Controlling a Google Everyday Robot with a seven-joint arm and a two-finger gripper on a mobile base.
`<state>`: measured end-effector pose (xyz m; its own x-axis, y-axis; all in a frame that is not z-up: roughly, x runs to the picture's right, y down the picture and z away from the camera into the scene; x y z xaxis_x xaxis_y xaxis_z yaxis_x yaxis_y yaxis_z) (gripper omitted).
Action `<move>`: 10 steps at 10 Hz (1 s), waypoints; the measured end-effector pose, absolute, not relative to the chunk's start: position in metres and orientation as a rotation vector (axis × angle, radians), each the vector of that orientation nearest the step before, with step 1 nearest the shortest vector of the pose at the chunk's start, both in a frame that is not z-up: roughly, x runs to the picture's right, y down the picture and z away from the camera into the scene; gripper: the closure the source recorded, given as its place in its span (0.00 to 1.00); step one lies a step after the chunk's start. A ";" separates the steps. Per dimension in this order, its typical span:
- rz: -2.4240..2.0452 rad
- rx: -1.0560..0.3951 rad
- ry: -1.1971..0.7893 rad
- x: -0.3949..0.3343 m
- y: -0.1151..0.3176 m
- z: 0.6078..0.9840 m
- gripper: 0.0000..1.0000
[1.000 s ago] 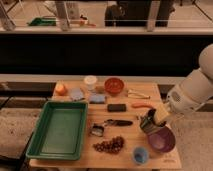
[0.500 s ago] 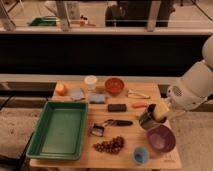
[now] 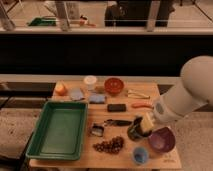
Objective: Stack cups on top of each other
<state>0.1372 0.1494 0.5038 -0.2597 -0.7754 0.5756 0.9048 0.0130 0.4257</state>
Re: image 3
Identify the purple bowl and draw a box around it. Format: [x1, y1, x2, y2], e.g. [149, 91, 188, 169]
[148, 127, 176, 153]

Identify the small black metal clip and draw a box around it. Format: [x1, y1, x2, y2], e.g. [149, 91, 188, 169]
[90, 124, 104, 137]

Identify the red bowl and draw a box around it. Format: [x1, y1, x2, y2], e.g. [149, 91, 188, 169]
[104, 77, 124, 95]

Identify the wooden folding table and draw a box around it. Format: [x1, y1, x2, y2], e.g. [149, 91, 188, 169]
[29, 82, 182, 170]

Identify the green plastic tray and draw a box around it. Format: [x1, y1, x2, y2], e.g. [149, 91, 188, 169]
[26, 101, 88, 161]

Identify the bunch of dark grapes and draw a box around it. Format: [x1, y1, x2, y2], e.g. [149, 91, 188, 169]
[93, 136, 124, 154]

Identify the person in dark clothes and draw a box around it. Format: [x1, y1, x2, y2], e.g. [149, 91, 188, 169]
[104, 0, 175, 27]

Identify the blue sponge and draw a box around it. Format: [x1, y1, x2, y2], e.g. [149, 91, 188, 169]
[89, 94, 106, 104]

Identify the orange carrot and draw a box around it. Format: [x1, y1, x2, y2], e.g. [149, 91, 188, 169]
[131, 103, 153, 109]

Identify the distant green tray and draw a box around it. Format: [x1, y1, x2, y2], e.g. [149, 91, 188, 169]
[28, 17, 56, 26]

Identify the orange fruit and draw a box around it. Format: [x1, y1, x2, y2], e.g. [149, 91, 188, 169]
[55, 83, 67, 96]

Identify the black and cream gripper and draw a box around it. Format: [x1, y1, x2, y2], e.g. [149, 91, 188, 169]
[127, 113, 154, 141]

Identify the white cup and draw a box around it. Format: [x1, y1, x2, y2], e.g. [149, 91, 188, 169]
[84, 75, 97, 90]

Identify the black rectangular block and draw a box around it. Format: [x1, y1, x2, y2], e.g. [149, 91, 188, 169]
[107, 104, 126, 112]

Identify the blue cup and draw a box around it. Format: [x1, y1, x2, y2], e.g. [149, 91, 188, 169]
[132, 147, 149, 165]

